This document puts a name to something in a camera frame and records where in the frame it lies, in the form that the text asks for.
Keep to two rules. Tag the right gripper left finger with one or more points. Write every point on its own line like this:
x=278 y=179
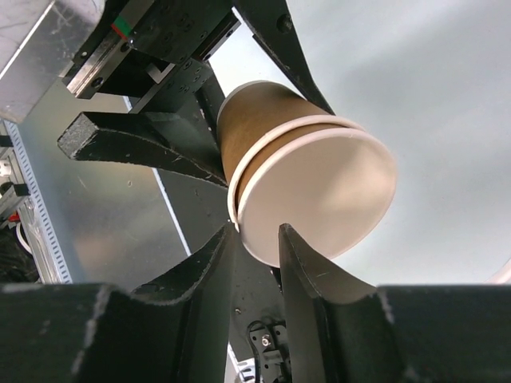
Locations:
x=171 y=329

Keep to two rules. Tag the white cable duct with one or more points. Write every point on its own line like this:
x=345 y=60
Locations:
x=34 y=216

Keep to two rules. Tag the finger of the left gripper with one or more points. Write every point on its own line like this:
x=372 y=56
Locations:
x=273 y=29

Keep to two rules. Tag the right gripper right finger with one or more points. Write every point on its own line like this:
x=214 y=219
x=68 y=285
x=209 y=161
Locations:
x=341 y=329

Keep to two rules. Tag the brown paper cup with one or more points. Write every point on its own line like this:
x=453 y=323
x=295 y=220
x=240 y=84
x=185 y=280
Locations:
x=332 y=184
x=251 y=117

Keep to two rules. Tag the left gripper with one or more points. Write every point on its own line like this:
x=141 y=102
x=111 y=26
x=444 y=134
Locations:
x=125 y=48

